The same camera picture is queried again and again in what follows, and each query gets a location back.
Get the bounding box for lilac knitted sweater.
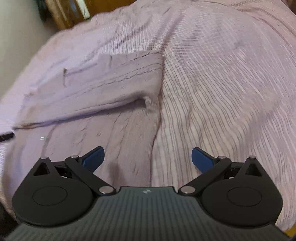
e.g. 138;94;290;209
2;51;163;201

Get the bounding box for small black object on bed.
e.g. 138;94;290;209
0;132;14;142

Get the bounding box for pink checked bed sheet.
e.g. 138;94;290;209
1;1;295;230

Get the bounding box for wooden wardrobe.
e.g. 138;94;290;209
45;0;135;30

